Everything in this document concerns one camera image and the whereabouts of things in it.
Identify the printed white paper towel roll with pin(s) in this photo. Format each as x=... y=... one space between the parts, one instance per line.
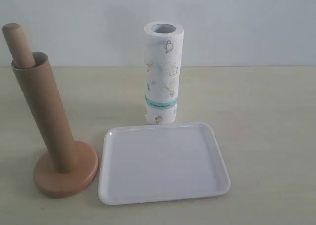
x=163 y=47

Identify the brown cardboard tube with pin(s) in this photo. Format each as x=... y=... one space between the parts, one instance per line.
x=39 y=88

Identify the wooden paper towel holder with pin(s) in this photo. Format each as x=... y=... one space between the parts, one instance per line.
x=47 y=179

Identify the white plastic tray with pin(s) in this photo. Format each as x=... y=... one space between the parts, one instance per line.
x=155 y=163

